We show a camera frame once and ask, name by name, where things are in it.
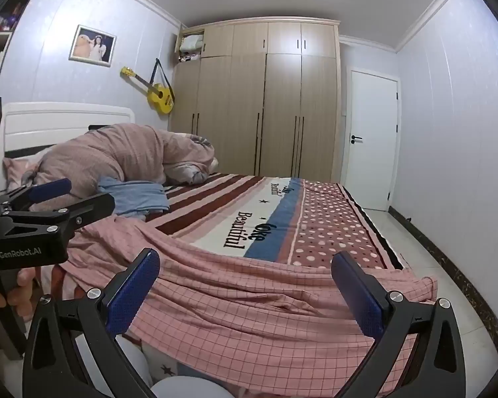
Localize pink checked pants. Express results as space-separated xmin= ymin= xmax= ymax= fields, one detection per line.
xmin=68 ymin=216 xmax=438 ymax=394

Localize pink pillow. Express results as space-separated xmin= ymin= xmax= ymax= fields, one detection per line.
xmin=3 ymin=157 xmax=43 ymax=192

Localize white door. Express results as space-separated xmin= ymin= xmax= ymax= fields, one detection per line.
xmin=341 ymin=68 xmax=400 ymax=212

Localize pink rumpled clothes pile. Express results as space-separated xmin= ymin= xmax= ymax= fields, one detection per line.
xmin=23 ymin=124 xmax=216 ymax=212

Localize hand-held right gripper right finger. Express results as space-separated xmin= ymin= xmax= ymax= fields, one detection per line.
xmin=330 ymin=251 xmax=476 ymax=398

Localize yellow guitar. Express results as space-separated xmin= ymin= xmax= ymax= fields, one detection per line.
xmin=121 ymin=59 xmax=175 ymax=113

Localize light blue garment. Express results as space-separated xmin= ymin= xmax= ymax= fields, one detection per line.
xmin=97 ymin=176 xmax=171 ymax=216

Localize framed wall photo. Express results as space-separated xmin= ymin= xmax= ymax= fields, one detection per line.
xmin=69 ymin=25 xmax=117 ymax=67

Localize beige wooden wardrobe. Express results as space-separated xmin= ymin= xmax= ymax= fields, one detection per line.
xmin=169 ymin=19 xmax=342 ymax=183

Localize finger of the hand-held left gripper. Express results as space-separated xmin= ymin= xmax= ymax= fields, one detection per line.
xmin=45 ymin=193 xmax=116 ymax=233
xmin=0 ymin=177 xmax=72 ymax=217

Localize person's left hand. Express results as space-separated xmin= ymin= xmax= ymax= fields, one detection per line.
xmin=0 ymin=263 xmax=73 ymax=320

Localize wall bookshelf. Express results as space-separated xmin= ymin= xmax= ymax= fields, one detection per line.
xmin=0 ymin=0 xmax=38 ymax=79

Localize folded white bedding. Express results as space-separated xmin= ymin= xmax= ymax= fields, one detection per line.
xmin=178 ymin=34 xmax=204 ymax=63

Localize white bed headboard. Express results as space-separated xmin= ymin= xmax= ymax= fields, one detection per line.
xmin=0 ymin=101 xmax=135 ymax=193

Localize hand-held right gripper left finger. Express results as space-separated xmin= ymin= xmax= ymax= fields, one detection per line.
xmin=22 ymin=248 xmax=162 ymax=398

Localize striped dotted printed blanket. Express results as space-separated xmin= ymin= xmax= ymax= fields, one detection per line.
xmin=41 ymin=173 xmax=407 ymax=398

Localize person's right leg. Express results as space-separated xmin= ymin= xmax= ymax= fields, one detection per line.
xmin=151 ymin=376 xmax=233 ymax=398

